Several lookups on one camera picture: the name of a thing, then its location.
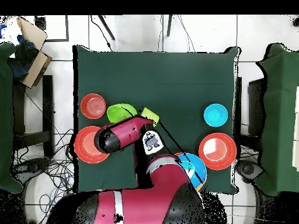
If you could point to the green plastic bowl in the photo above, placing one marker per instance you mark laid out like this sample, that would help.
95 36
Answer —
116 113

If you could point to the small cyan plastic bowl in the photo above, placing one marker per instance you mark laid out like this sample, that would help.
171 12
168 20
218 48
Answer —
215 115

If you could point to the black tripod leg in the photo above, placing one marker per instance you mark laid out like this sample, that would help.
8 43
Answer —
169 25
106 27

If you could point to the dark blue cloth bag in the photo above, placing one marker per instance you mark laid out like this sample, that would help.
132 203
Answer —
23 58

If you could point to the yellow plastic cup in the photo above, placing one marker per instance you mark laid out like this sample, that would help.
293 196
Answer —
150 114

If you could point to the small orange-red plastic bowl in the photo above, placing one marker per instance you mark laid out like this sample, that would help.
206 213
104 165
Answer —
93 106

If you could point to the white box stack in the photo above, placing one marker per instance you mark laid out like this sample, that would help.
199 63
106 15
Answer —
296 130

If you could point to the large blue plastic bowl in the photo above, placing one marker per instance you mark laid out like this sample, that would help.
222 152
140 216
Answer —
198 165

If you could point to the large orange plastic bowl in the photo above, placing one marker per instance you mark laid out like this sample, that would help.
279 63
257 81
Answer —
179 154

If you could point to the black floor frame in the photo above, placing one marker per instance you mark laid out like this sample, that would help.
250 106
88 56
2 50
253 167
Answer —
67 30

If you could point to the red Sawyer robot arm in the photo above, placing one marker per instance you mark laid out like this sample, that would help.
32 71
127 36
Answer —
149 200

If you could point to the black stool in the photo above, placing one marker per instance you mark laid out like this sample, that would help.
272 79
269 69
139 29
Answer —
48 105

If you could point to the black pedestal foot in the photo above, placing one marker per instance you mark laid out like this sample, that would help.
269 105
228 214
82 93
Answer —
247 169
30 165

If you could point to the cardboard box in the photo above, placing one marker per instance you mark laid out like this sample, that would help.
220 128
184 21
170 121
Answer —
35 67

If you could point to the dark green tablecloth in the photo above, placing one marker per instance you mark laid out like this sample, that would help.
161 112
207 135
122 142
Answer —
140 74

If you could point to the large red plastic bowl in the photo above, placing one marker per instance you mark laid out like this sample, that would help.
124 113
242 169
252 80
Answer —
84 144
217 151

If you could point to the green cloth covered side table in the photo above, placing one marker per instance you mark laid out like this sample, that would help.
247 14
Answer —
280 116
5 116

